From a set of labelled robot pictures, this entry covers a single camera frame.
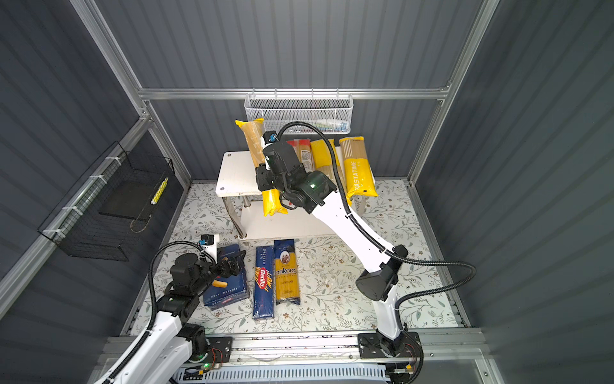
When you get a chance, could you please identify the yellow barcode spaghetti bag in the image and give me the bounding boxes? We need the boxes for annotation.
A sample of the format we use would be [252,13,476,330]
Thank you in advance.
[310,139,348,192]

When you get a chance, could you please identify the blue yellow spaghetti bag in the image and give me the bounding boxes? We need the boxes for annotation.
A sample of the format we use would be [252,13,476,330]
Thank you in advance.
[274,239,301,305]

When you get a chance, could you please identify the yellow clear spaghetti bag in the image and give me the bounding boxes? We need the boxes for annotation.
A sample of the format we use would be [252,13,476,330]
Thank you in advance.
[235,118,288,217]

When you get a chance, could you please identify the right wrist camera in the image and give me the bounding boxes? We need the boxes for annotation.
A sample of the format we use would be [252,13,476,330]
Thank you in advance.
[261,131,279,159]

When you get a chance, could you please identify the red yellow spaghetti bag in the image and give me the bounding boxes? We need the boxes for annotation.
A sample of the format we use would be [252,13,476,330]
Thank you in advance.
[288,139,314,172]

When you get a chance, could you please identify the yellow Pastatime spaghetti bag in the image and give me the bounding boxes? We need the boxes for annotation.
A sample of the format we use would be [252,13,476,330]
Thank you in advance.
[340,137,378,198]

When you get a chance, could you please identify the items in white basket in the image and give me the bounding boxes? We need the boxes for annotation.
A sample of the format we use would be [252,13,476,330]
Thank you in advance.
[286,118,351,134]

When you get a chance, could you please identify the blue Barilla spaghetti box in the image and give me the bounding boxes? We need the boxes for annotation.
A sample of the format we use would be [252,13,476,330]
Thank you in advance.
[253,246,275,320]

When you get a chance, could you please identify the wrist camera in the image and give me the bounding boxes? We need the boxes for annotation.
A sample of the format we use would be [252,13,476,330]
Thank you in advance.
[261,131,279,159]
[198,234,220,261]

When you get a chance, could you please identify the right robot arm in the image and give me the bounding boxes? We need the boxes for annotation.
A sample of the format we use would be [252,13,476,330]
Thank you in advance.
[256,122,476,358]

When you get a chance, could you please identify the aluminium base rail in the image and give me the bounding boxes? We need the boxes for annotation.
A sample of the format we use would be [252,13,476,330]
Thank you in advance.
[208,328,489,368]

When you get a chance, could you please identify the yellow brush in basket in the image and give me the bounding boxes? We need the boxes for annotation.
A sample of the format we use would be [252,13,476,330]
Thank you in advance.
[150,177,169,206]

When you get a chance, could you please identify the white two-tier shelf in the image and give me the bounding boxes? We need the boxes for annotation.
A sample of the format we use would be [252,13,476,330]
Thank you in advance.
[214,146,368,241]

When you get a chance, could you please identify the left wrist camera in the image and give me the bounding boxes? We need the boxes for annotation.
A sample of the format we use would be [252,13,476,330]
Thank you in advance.
[198,234,220,261]

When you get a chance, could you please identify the black wire basket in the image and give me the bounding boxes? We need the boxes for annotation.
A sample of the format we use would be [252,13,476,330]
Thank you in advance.
[38,145,174,262]

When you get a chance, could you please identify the white wire mesh basket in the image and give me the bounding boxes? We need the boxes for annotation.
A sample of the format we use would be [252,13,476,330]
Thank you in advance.
[244,95,354,132]

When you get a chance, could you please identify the blue Barilla pasta box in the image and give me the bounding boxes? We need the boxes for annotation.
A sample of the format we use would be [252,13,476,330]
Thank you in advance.
[202,243,249,310]

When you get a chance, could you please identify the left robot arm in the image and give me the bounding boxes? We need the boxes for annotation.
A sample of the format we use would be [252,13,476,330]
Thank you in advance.
[98,240,246,383]

